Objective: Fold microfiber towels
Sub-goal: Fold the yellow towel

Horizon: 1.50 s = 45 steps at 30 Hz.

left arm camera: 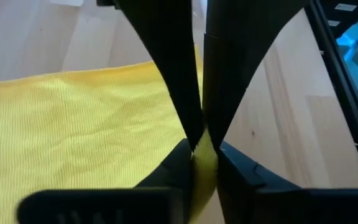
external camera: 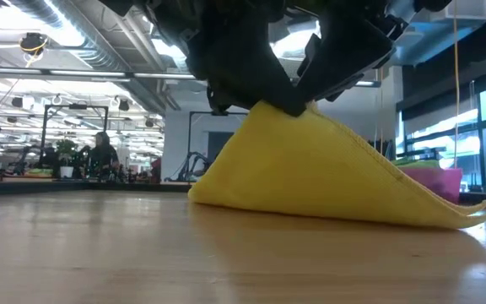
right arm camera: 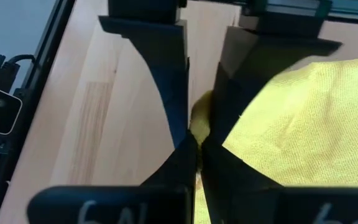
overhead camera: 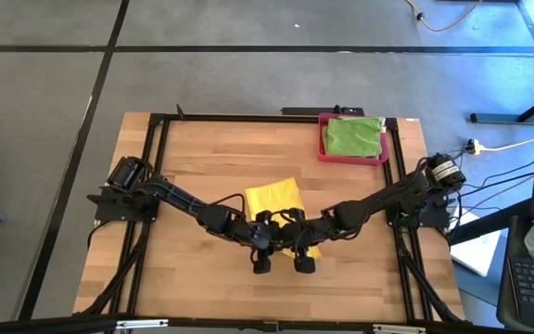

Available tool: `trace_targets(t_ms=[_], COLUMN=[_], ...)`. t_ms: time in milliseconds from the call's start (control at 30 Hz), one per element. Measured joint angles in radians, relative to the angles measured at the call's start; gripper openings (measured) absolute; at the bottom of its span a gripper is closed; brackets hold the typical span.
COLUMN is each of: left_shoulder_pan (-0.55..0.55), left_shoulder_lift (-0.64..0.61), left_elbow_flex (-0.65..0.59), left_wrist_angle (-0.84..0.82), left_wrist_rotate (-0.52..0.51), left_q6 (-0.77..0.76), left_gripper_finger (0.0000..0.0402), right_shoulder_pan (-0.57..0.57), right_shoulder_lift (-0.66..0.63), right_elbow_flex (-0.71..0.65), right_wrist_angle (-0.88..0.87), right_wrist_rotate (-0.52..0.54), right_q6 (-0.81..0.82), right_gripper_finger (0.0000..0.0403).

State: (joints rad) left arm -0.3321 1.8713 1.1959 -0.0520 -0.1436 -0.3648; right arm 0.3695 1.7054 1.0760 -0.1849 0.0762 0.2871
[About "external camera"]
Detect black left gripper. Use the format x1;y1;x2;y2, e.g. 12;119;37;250
141;0;308;118

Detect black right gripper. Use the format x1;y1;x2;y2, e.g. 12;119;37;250
295;0;411;103

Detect yellow microfiber towel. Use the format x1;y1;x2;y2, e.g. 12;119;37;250
186;100;486;231

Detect green microfiber towel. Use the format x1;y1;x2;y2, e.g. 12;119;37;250
391;157;441;169

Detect pink plastic bin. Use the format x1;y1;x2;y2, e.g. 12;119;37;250
398;166;465;205

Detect person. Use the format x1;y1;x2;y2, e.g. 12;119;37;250
81;131;121;182

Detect green potted plant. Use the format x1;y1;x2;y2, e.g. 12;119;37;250
54;138;80;179

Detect black rack frame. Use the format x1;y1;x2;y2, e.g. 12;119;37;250
187;110;251;178
39;104;111;160

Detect yellow hanging cable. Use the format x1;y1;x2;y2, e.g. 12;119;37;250
452;0;461;170
377;67;385;155

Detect dark wall panel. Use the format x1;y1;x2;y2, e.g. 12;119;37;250
207;131;236;164

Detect black aluminium table frame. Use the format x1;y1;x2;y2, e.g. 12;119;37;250
0;176;486;209

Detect black ceiling cable reel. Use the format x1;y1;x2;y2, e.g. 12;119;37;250
18;32;50;57

